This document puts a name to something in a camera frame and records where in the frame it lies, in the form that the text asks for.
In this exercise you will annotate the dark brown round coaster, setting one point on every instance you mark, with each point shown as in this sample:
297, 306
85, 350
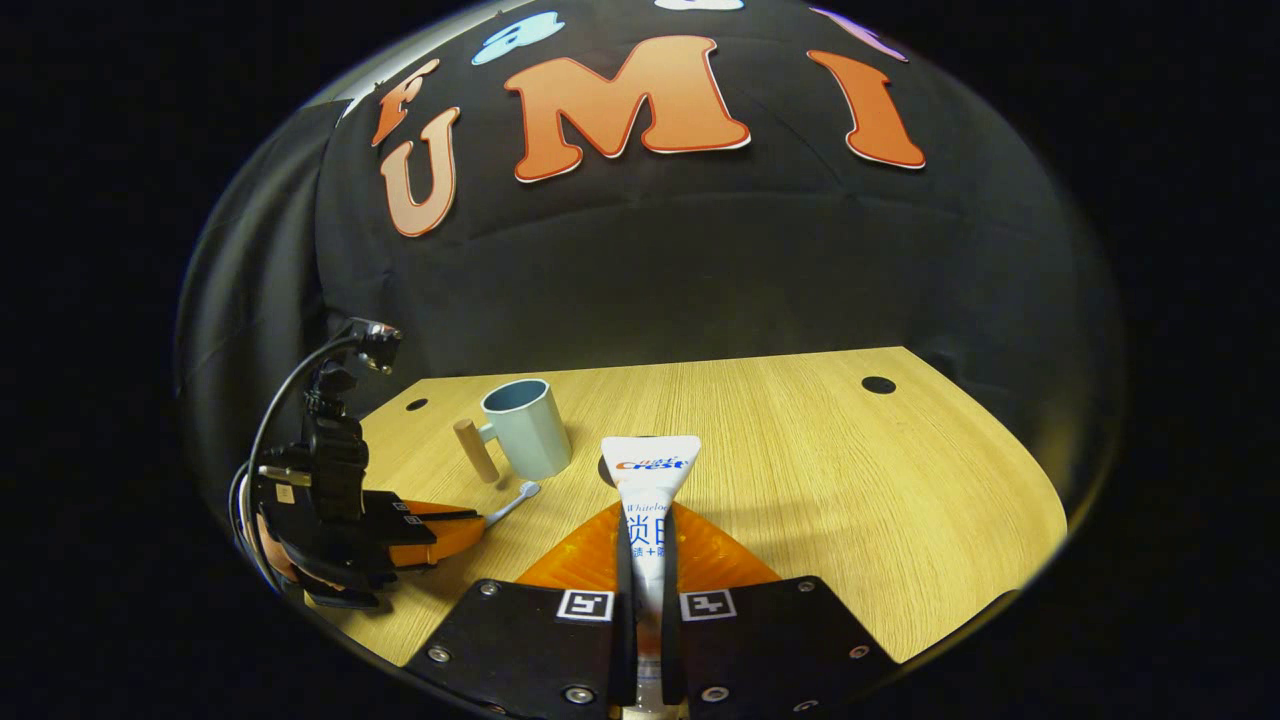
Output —
606, 472

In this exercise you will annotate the black backdrop cloth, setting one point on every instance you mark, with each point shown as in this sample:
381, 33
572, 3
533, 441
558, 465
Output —
700, 260

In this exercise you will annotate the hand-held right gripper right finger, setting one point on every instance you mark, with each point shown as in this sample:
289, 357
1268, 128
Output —
672, 640

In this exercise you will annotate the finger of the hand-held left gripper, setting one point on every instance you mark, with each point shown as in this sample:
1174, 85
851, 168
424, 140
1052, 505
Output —
445, 540
400, 503

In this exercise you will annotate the light blue toothbrush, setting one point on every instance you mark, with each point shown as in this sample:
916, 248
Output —
525, 492

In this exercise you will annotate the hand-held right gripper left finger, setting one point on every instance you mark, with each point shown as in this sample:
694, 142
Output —
625, 640

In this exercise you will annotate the white toothpaste tube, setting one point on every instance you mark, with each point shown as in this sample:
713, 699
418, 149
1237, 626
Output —
650, 480

